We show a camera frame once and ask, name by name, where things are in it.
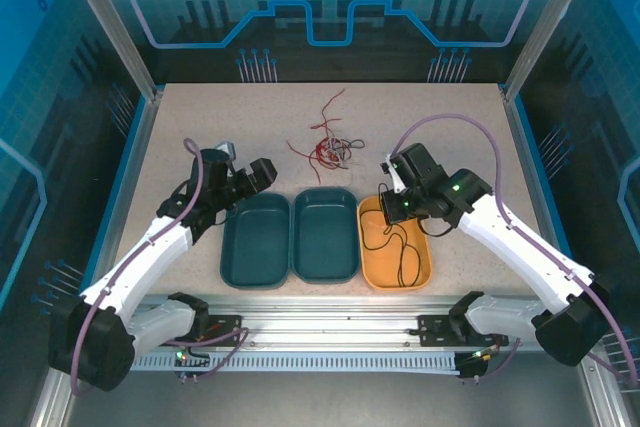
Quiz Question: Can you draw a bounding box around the thin black right wrist wire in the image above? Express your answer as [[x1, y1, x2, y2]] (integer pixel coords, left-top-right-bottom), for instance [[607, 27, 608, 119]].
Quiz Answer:
[[418, 216, 455, 240]]

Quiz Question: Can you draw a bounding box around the aluminium side rail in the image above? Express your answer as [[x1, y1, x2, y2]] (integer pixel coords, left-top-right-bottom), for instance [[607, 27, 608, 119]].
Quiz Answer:
[[502, 89, 629, 427], [29, 91, 161, 427]]

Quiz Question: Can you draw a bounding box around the short red cable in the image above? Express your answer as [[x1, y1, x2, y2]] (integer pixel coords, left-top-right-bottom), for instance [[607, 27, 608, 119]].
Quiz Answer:
[[308, 88, 347, 131]]

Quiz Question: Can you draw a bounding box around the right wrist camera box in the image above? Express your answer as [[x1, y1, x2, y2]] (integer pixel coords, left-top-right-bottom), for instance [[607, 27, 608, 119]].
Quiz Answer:
[[380, 151, 405, 194]]

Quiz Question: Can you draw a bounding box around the white cable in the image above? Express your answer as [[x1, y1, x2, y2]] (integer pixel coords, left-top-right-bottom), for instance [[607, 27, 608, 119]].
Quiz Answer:
[[324, 135, 367, 173]]

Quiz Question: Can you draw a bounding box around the orange plastic tray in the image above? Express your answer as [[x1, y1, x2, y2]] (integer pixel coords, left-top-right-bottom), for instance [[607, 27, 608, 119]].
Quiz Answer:
[[357, 194, 434, 292]]

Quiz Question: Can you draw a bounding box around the teal plastic tray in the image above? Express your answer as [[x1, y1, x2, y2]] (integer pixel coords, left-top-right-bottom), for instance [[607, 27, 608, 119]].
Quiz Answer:
[[219, 191, 292, 291], [292, 187, 361, 284]]

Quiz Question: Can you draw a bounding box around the long red cable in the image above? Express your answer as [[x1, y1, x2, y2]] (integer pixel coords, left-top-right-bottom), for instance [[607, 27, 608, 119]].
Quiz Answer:
[[286, 119, 351, 186]]

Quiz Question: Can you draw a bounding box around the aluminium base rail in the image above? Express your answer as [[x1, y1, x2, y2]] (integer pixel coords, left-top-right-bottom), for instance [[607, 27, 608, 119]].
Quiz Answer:
[[139, 291, 596, 353]]

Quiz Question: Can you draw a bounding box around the aluminium frame post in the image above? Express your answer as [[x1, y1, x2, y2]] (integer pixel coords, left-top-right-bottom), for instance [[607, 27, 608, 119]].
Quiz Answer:
[[54, 0, 164, 102], [501, 0, 604, 103]]

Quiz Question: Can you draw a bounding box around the black cable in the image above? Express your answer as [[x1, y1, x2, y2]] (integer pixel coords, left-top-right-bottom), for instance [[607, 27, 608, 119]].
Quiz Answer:
[[360, 206, 424, 289]]

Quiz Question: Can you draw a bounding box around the white slotted cable duct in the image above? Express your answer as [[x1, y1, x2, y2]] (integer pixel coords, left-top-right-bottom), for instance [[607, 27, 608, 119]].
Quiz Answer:
[[130, 350, 461, 374]]

